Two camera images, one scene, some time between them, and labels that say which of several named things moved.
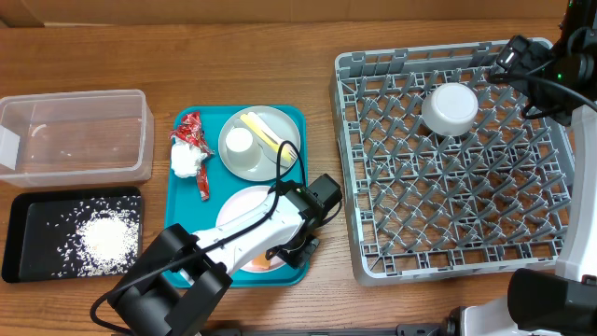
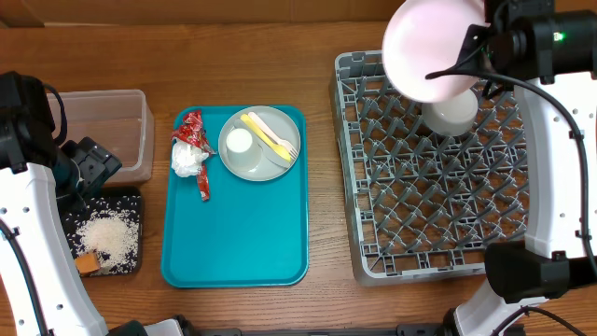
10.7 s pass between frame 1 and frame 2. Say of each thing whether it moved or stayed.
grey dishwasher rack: stayed
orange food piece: moved
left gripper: moved
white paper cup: stayed
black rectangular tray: stayed
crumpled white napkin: stayed
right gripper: moved
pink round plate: moved
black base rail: stayed
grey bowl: stayed
